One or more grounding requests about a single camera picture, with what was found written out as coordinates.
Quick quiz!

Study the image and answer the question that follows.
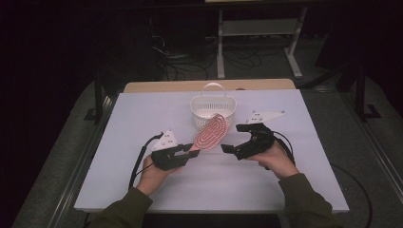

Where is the black metal stand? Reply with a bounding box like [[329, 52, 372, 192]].
[[354, 61, 383, 124], [83, 70, 110, 125]]

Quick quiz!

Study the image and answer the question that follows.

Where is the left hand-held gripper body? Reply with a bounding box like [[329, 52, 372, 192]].
[[150, 129, 192, 172]]

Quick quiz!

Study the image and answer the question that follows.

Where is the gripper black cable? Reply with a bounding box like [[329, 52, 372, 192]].
[[127, 132, 164, 192], [271, 129, 297, 168]]

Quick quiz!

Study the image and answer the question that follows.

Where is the aluminium rail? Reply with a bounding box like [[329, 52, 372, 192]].
[[341, 91, 403, 205], [47, 94, 120, 228]]

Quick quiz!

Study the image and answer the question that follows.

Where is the person's right hand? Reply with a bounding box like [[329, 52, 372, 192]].
[[248, 140, 300, 181]]

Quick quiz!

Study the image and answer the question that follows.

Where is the person's left hand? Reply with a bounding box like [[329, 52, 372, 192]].
[[136, 154, 182, 197]]

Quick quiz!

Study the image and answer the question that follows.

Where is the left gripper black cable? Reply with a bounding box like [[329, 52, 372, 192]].
[[127, 132, 164, 192]]

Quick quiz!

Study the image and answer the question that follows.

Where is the white metal stand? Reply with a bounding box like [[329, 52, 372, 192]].
[[216, 5, 309, 80]]

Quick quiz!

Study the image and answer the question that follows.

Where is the black floor cable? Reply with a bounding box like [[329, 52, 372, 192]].
[[330, 162, 374, 228]]

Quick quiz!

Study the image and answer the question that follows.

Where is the white plastic basket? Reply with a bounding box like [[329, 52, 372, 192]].
[[189, 82, 238, 132]]

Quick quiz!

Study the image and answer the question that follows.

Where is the pink hairbrush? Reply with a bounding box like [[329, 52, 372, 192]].
[[187, 112, 230, 154]]

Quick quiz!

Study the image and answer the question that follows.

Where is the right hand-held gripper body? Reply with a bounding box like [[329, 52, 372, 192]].
[[234, 109, 286, 162]]

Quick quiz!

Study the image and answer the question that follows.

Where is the tangle of black cables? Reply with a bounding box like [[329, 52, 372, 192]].
[[150, 33, 264, 82]]

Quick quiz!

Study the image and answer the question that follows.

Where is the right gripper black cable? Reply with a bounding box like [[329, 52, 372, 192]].
[[271, 129, 297, 168]]

